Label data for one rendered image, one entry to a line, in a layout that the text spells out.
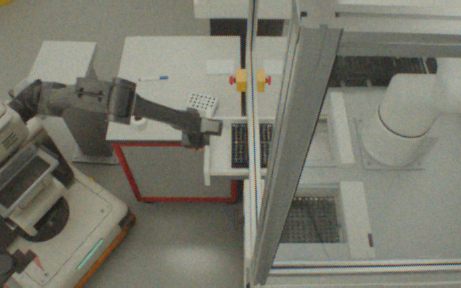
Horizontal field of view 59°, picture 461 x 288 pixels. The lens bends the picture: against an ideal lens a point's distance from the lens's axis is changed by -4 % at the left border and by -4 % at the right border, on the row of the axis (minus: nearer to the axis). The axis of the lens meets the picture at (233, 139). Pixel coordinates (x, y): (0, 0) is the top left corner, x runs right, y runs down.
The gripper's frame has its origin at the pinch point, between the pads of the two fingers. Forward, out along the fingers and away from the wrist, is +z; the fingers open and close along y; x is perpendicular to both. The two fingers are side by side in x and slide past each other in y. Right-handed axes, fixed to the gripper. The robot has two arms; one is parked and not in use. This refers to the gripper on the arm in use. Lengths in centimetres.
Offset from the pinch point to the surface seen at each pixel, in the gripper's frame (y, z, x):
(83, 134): -73, 64, 47
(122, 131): -34.2, 13.5, 16.7
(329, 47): 23, -108, -50
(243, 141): 17.5, 3.3, 5.5
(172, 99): -13.8, 14.1, 34.1
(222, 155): 9.3, 6.1, 0.7
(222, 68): 9, 13, 51
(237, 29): 16, 21, 85
